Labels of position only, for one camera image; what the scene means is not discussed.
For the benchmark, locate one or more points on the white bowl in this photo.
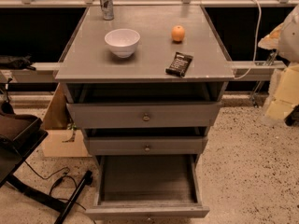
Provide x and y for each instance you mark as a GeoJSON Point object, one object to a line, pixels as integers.
{"type": "Point", "coordinates": [122, 42]}

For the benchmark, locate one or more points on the black bag on rail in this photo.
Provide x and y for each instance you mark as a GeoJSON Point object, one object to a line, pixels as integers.
{"type": "Point", "coordinates": [15, 62]}

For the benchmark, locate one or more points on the silver drink can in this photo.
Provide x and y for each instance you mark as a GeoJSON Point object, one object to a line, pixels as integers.
{"type": "Point", "coordinates": [107, 9]}

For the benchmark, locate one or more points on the orange fruit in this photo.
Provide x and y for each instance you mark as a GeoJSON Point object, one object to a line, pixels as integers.
{"type": "Point", "coordinates": [178, 33]}

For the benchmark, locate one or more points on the grey top drawer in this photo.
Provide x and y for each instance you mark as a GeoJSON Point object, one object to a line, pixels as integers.
{"type": "Point", "coordinates": [156, 114]}

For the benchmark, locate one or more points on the grey drawer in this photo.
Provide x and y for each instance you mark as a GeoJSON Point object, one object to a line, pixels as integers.
{"type": "Point", "coordinates": [147, 187]}
{"type": "Point", "coordinates": [156, 114]}
{"type": "Point", "coordinates": [142, 141]}

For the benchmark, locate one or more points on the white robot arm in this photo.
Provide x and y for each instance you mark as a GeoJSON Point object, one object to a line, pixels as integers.
{"type": "Point", "coordinates": [284, 98]}

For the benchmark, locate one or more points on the grey drawer cabinet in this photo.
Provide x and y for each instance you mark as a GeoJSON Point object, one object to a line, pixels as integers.
{"type": "Point", "coordinates": [92, 74]}

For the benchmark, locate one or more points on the black snack bar packet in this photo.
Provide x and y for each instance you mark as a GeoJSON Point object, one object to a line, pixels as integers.
{"type": "Point", "coordinates": [180, 65]}

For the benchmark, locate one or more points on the grey bottom drawer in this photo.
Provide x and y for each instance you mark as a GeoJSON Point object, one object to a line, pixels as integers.
{"type": "Point", "coordinates": [147, 187]}

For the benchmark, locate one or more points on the cardboard box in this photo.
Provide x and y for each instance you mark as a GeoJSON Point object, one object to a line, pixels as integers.
{"type": "Point", "coordinates": [64, 140]}

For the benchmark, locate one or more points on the grey middle drawer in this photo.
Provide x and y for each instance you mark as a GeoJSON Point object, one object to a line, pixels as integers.
{"type": "Point", "coordinates": [142, 141]}

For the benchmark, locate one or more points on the black chair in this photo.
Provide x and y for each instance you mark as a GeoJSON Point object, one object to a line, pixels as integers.
{"type": "Point", "coordinates": [20, 135]}

